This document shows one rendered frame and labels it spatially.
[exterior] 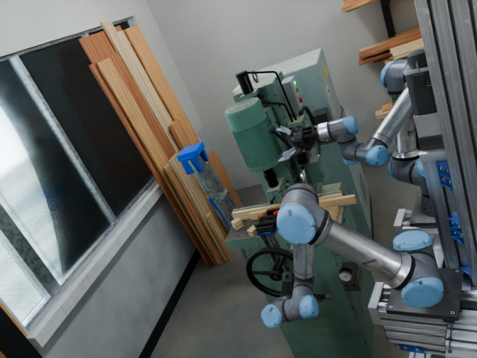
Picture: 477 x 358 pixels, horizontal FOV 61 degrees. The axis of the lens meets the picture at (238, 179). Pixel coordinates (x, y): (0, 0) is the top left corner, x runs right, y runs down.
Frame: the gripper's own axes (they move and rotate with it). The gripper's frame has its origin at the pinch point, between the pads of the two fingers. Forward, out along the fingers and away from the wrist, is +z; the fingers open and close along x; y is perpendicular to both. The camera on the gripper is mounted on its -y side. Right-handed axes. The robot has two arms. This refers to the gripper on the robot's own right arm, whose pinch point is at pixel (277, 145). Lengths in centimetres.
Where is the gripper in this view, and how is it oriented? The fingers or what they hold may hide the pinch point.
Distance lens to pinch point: 177.2
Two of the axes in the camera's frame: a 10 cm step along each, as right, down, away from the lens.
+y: -4.8, -2.8, -8.3
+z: -8.8, 1.9, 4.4
